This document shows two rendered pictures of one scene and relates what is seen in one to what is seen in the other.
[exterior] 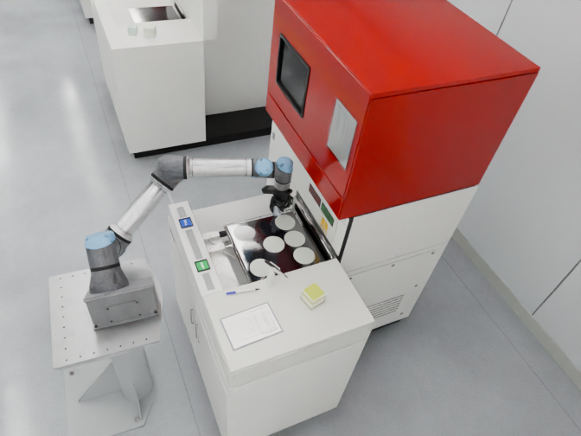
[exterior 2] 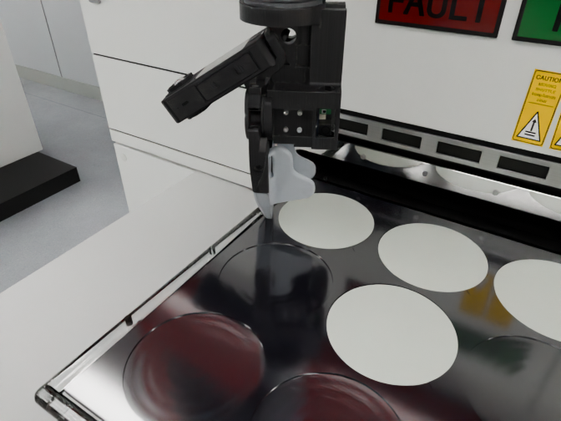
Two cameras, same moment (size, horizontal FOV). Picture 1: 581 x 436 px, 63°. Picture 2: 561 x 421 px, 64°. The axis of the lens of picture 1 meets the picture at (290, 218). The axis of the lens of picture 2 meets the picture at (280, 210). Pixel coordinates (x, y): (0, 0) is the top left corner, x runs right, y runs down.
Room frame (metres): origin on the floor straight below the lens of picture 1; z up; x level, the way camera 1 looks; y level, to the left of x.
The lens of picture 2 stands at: (1.28, 0.25, 1.18)
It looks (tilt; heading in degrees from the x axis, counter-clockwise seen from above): 34 degrees down; 333
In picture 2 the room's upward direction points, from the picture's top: straight up
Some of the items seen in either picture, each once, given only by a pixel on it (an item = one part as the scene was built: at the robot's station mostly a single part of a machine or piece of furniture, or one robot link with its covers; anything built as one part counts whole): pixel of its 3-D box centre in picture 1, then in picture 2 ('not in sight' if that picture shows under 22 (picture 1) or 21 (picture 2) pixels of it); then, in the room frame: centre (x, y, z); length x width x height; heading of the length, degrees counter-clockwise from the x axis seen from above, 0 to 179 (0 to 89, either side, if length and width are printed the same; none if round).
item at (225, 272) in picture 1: (220, 266); not in sight; (1.31, 0.28, 0.87); 0.36 x 0.08 x 0.03; 30
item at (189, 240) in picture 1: (194, 254); not in sight; (1.33, 0.40, 0.89); 0.55 x 0.09 x 0.14; 30
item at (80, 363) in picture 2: (259, 218); (210, 255); (1.61, 0.15, 0.90); 0.37 x 0.01 x 0.01; 120
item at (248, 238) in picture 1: (273, 244); (390, 331); (1.46, 0.06, 0.90); 0.34 x 0.34 x 0.01; 30
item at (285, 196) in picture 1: (282, 195); (291, 75); (1.63, 0.06, 1.05); 0.09 x 0.08 x 0.12; 58
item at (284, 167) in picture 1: (283, 169); not in sight; (1.63, 0.07, 1.21); 0.09 x 0.08 x 0.11; 101
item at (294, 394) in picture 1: (253, 320); not in sight; (1.34, 0.11, 0.41); 0.97 x 0.64 x 0.82; 30
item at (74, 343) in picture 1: (111, 314); not in sight; (1.04, 0.70, 0.75); 0.45 x 0.44 x 0.13; 117
